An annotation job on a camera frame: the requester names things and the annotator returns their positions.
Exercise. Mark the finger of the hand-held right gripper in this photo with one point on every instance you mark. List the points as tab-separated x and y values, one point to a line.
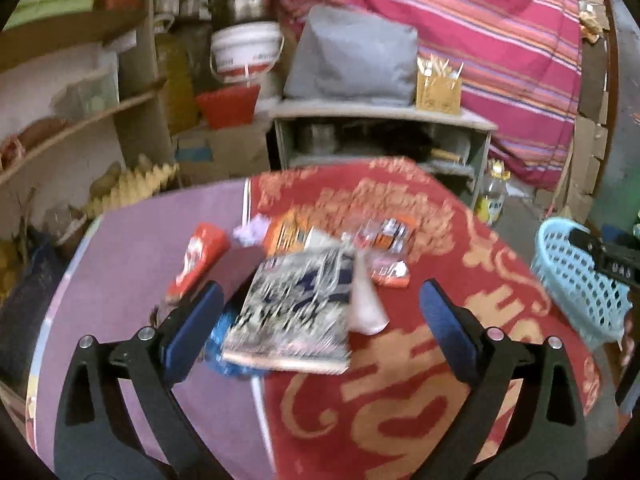
587	244

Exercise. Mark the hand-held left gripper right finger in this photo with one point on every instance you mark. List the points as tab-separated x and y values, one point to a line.
446	327

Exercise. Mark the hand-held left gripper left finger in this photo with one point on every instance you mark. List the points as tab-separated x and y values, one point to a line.
195	332

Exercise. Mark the blue wrapper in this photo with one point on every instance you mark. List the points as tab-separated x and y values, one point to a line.
220	347

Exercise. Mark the light blue plastic basket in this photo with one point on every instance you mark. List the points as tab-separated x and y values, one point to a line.
565	270

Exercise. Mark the small orange wrapper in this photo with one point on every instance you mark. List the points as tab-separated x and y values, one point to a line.
392	274

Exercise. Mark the red snack packet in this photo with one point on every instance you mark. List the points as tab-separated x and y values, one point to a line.
200	255

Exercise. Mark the white paper cone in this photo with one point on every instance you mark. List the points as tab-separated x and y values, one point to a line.
367	310

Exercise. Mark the black and white book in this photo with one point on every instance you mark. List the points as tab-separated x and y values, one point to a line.
290	305

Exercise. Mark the clear wrapper with red print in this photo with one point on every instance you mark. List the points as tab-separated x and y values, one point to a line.
385	235

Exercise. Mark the purple wrapper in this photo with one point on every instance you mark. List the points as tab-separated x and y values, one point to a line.
252	230

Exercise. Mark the orange snack packet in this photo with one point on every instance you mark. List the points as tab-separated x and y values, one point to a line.
285	235

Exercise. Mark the stack of flat cardboard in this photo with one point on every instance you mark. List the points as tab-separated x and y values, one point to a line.
587	150

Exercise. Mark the red floral blanket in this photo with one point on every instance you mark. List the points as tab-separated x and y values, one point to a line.
400	410

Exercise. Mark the purple cloth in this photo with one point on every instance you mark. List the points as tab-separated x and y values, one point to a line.
125	260

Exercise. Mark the clear oil bottle yellow cap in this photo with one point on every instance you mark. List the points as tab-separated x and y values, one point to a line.
492	195

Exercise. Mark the yellow egg tray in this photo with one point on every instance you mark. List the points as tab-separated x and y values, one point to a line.
135	185

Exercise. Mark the dark blue bag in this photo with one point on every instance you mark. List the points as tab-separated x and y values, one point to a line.
30	310

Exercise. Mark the small blue box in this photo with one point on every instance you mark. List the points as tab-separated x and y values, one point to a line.
192	154

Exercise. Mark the cardboard box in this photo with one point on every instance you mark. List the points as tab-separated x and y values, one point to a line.
235	155

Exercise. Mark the yellow chopstick holder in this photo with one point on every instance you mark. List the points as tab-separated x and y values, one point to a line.
437	95

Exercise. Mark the grey wooden cabinet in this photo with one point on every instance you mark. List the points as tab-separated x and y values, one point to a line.
380	112

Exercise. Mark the red plastic basket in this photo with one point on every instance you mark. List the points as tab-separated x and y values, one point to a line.
227	107

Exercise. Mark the steel pot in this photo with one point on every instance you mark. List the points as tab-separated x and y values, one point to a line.
317	137

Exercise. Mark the bundle of chopsticks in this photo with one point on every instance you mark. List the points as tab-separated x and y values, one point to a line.
437	65

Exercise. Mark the red striped blanket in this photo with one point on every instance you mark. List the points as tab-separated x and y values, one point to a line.
475	35

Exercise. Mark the large yellow oil jug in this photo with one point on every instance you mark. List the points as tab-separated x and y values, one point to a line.
177	80

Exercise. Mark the wooden corner shelf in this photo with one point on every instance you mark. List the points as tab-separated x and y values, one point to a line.
135	60

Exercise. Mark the white plastic bucket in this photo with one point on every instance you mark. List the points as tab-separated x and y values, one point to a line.
245	52

